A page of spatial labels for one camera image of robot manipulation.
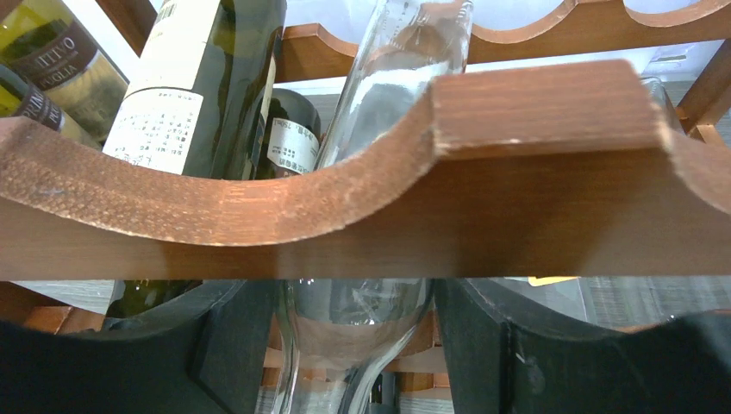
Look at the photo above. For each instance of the brown wooden wine rack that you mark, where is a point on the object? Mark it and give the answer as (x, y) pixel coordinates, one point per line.
(567, 170)

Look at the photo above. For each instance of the dark wine bottle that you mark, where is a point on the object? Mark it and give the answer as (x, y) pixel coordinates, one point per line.
(45, 42)
(292, 138)
(198, 104)
(20, 97)

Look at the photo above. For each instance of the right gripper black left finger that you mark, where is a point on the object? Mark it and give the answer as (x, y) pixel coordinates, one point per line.
(202, 352)

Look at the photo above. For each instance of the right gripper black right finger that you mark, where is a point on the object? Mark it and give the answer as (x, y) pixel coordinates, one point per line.
(506, 353)

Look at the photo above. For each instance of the clear square liquor bottle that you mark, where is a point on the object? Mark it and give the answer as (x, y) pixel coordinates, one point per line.
(657, 90)

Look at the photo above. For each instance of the dark wine bottle back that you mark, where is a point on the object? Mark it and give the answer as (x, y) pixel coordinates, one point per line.
(20, 97)

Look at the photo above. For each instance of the dark wine bottle front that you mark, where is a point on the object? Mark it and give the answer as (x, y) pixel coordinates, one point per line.
(292, 138)

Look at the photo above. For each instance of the brown bottle gold cap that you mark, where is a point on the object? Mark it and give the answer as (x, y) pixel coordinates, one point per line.
(132, 297)

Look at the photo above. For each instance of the tall slim clear bottle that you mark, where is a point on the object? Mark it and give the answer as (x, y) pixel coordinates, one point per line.
(339, 334)

